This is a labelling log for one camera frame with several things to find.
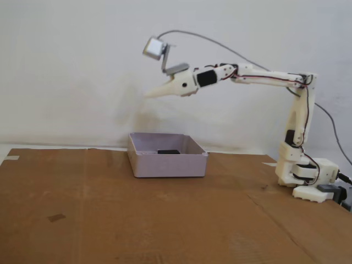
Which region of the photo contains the grey camera cable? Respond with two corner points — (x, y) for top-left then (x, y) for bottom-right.
(157, 30), (352, 167)

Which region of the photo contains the grey plastic box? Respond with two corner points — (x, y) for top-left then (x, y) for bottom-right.
(127, 132), (209, 179)

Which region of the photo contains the silver webcam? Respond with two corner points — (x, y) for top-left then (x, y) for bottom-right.
(142, 36), (165, 61)

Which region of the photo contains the black power cable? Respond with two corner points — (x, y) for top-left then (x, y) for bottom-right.
(337, 172), (352, 185)

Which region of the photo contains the grey table clamp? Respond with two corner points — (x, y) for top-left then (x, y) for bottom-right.
(316, 184), (352, 212)

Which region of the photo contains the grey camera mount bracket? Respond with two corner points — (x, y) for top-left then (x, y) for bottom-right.
(161, 43), (190, 76)

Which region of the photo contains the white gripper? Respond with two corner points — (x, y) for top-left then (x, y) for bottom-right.
(142, 69), (199, 98)

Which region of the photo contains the brown cardboard sheet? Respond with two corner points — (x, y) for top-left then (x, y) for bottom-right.
(0, 147), (352, 264)

